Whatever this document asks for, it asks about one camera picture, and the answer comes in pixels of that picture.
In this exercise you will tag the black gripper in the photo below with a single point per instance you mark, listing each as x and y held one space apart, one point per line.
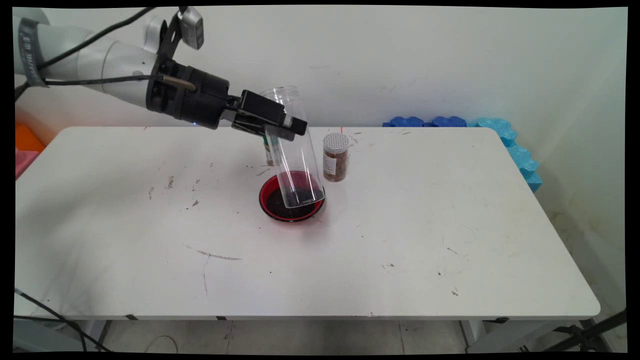
190 97

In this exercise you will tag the clear plastic jar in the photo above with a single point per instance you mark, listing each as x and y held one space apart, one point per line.
300 170

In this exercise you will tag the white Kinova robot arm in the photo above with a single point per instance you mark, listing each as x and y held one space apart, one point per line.
120 65

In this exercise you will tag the green capped spice bottle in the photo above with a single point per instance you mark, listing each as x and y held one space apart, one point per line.
269 155

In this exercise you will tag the red bowl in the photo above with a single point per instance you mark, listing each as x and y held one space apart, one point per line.
265 201

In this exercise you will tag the brown spice jar white lid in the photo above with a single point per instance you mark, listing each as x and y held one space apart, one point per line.
335 162

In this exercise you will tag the black seeds heap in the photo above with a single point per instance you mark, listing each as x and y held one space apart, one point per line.
277 207

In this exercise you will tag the orange box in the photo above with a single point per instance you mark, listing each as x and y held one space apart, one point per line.
26 139

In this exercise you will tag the pink box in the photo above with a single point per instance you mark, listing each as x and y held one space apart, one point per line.
24 162

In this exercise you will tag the cyan foam mat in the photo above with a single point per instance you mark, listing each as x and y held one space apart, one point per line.
520 155

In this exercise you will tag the white table leg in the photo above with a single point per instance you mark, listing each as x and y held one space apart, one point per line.
30 342

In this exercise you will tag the black tripod leg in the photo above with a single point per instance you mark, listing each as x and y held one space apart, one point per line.
605 321

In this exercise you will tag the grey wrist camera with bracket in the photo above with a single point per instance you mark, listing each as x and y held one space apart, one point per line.
192 27

